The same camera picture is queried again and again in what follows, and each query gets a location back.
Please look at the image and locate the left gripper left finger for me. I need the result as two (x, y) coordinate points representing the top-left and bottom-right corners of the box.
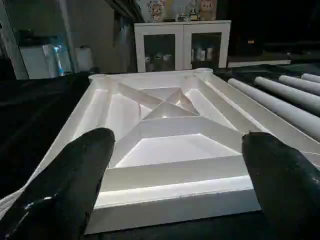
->
(0, 127), (116, 240)

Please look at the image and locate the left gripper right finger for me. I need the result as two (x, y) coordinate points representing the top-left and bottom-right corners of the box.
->
(241, 131), (320, 240)

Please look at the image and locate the white plastic table top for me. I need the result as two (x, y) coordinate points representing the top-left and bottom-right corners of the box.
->
(0, 67), (320, 236)

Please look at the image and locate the black work mat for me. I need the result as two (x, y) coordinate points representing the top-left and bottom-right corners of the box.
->
(0, 60), (320, 240)

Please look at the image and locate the white glass-door cabinet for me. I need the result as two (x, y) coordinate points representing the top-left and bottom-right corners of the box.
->
(134, 20), (232, 73)

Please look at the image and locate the plush toy figure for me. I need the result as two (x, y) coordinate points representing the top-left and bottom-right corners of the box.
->
(147, 0), (168, 22)
(200, 0), (218, 21)

